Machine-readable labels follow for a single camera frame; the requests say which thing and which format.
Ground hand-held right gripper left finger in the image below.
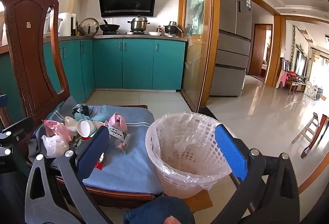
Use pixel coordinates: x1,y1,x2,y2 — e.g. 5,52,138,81
24,126,114,224

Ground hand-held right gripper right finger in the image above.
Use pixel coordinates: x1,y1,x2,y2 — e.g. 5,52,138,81
212,124,300,224

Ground red wrapper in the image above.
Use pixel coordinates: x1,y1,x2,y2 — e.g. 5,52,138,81
94,153,104,170

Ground white paper cup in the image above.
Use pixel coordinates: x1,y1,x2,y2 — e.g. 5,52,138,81
76,119,104,137

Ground clear printed snack packet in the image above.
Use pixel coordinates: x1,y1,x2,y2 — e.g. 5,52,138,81
107,125,131,155

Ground white tissue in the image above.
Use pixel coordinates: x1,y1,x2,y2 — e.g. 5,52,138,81
41,134,70,158

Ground small pink plastic bag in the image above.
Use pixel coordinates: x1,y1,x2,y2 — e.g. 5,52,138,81
107,112,127,132

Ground large pink plastic bag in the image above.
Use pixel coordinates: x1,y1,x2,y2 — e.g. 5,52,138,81
43,119,74,142

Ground light blue cloth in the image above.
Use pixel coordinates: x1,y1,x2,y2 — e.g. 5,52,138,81
74,104,108,122

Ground black plastic bag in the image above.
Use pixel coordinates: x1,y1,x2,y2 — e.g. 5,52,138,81
72,103,89,117

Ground clear plastic liner bag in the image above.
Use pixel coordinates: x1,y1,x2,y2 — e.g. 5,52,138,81
148,111,233,190

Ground white plastic mesh basket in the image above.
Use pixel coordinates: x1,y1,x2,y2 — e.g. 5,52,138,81
145,111,238,199

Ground blue striped towel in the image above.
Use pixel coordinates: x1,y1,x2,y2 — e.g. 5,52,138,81
28,97,165,195

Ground carved wooden chair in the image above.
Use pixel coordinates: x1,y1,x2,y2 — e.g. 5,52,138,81
0,0,158,210

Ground wooden dining table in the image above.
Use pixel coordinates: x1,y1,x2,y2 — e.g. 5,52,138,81
298,113,329,195

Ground person's leg in jeans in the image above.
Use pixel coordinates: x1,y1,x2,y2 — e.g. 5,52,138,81
123,196,196,224

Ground pink hanging cloth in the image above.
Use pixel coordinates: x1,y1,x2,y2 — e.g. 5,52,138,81
276,71,288,89

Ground grey refrigerator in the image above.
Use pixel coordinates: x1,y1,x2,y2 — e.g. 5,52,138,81
209,0,253,97

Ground wooden armchair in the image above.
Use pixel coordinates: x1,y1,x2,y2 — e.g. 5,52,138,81
281,58,309,95

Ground white water boiler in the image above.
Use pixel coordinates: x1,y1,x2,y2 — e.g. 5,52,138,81
58,12,77,37

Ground teal lower cabinets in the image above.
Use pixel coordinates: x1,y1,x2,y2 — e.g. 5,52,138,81
0,38,186,178

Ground white play fence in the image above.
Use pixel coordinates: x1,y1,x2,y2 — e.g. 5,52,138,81
303,81,324,100

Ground wooden interior door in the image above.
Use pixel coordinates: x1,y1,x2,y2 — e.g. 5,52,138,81
248,24,273,82

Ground television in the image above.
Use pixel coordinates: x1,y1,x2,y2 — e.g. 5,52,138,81
294,51,307,77

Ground round steel lid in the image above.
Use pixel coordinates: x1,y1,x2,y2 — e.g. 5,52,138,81
78,18,99,36

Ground gas stove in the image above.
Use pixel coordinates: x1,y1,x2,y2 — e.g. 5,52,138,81
103,31,149,35

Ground wooden framed glass door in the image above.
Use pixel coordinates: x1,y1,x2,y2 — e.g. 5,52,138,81
180,0,220,113

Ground artificial vine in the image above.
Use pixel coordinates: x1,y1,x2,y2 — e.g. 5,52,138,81
290,25,298,65

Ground black wok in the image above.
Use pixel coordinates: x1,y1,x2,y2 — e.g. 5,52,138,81
99,20,121,32

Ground steel pot with lid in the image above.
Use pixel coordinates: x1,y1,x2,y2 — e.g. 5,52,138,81
128,15,151,32

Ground black pot with lid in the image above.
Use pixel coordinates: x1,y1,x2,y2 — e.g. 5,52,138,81
164,21,180,34

